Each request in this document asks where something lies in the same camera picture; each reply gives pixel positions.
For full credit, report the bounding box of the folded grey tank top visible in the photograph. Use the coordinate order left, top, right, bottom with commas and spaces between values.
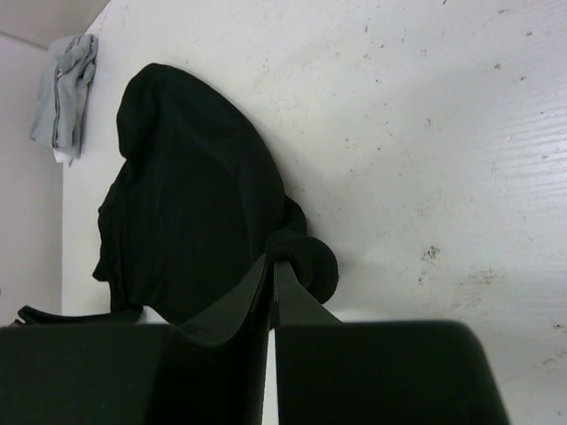
29, 34, 98, 165

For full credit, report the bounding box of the black tank top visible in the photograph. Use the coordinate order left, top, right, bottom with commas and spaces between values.
17, 64, 338, 325

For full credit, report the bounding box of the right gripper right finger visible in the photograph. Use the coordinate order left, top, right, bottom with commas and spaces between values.
274, 262, 509, 424

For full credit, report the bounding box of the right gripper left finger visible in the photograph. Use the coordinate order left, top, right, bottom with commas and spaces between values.
1, 259, 269, 424

